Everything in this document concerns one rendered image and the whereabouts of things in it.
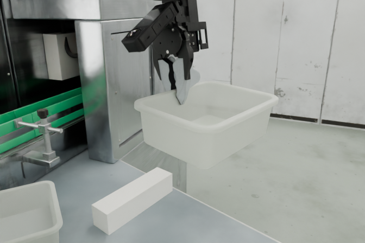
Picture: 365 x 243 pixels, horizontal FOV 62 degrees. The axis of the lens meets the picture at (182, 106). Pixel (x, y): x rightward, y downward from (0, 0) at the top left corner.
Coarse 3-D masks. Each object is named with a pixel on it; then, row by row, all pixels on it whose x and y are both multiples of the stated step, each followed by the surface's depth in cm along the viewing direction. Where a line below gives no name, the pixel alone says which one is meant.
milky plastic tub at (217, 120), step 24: (168, 96) 56; (192, 96) 61; (216, 96) 64; (240, 96) 60; (264, 96) 57; (144, 120) 50; (168, 120) 44; (192, 120) 62; (216, 120) 62; (240, 120) 45; (264, 120) 54; (168, 144) 48; (192, 144) 44; (216, 144) 44; (240, 144) 50
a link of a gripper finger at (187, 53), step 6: (186, 42) 53; (186, 48) 53; (180, 54) 54; (186, 54) 53; (192, 54) 54; (186, 60) 54; (192, 60) 54; (186, 66) 54; (186, 72) 54; (186, 78) 55
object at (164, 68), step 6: (162, 60) 58; (168, 60) 58; (174, 60) 60; (162, 66) 58; (168, 66) 57; (162, 72) 58; (168, 72) 57; (162, 78) 59; (168, 78) 58; (174, 78) 60; (168, 84) 58; (174, 84) 58; (168, 90) 58
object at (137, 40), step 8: (160, 8) 54; (168, 8) 53; (152, 16) 53; (160, 16) 52; (168, 16) 53; (144, 24) 51; (152, 24) 50; (160, 24) 52; (136, 32) 49; (144, 32) 49; (152, 32) 50; (160, 32) 52; (128, 40) 50; (136, 40) 49; (144, 40) 49; (152, 40) 51; (128, 48) 51; (136, 48) 50; (144, 48) 50
